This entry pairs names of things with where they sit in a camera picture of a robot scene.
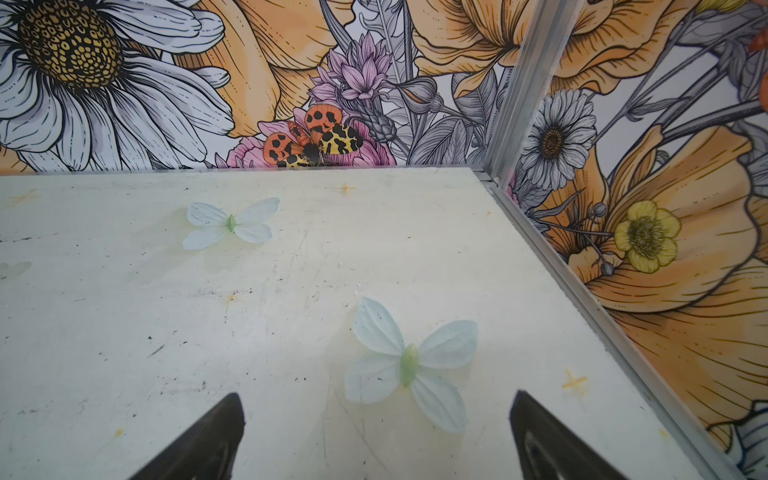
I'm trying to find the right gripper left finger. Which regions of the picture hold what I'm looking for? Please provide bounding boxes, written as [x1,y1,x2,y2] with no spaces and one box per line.
[130,392,245,480]

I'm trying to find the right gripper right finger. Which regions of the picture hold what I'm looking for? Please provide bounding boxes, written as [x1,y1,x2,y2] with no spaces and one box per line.
[509,390,627,480]

